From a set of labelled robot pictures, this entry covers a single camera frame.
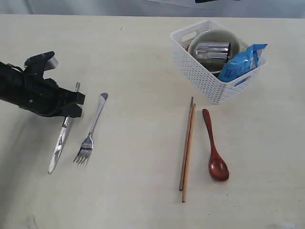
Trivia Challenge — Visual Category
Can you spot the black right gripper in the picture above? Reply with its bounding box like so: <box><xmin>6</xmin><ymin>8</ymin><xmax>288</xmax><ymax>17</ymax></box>
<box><xmin>195</xmin><ymin>0</ymin><xmax>219</xmax><ymax>3</ymax></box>

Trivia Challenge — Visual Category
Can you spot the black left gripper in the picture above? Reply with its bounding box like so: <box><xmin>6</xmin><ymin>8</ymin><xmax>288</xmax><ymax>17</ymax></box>
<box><xmin>0</xmin><ymin>62</ymin><xmax>85</xmax><ymax>118</ymax></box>

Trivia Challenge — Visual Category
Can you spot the pale green ceramic bowl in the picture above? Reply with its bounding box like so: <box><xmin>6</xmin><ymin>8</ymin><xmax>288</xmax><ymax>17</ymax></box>
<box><xmin>188</xmin><ymin>30</ymin><xmax>241</xmax><ymax>73</ymax></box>

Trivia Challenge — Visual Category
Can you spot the shiny stainless steel cup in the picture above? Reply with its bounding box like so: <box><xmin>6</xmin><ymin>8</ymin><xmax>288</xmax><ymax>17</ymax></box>
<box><xmin>193</xmin><ymin>42</ymin><xmax>231</xmax><ymax>63</ymax></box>

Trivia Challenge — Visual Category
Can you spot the short metal spoon handle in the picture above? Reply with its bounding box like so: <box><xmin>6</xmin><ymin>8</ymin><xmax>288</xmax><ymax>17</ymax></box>
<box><xmin>73</xmin><ymin>93</ymin><xmax>108</xmax><ymax>165</ymax></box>

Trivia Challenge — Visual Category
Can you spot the blue snack packet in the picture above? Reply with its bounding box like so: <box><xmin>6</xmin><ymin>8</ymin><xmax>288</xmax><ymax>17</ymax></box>
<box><xmin>218</xmin><ymin>43</ymin><xmax>267</xmax><ymax>83</ymax></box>

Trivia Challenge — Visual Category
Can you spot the light wooden chopstick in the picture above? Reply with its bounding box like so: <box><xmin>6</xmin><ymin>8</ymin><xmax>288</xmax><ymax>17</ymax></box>
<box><xmin>182</xmin><ymin>104</ymin><xmax>196</xmax><ymax>203</ymax></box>

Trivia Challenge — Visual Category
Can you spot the dark wooden chopstick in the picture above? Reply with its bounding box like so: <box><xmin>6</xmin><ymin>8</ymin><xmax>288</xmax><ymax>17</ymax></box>
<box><xmin>179</xmin><ymin>96</ymin><xmax>193</xmax><ymax>191</ymax></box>

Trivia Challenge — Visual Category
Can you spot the reddish brown wooden spoon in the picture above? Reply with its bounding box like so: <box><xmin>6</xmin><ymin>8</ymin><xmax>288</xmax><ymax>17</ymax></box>
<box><xmin>202</xmin><ymin>109</ymin><xmax>229</xmax><ymax>182</ymax></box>

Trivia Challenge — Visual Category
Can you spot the white woven plastic basket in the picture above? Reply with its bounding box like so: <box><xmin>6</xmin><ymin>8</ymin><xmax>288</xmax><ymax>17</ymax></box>
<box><xmin>171</xmin><ymin>20</ymin><xmax>267</xmax><ymax>104</ymax></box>

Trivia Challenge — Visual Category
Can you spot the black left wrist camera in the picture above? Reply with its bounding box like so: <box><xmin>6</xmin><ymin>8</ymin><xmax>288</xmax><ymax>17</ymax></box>
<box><xmin>24</xmin><ymin>51</ymin><xmax>58</xmax><ymax>79</ymax></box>

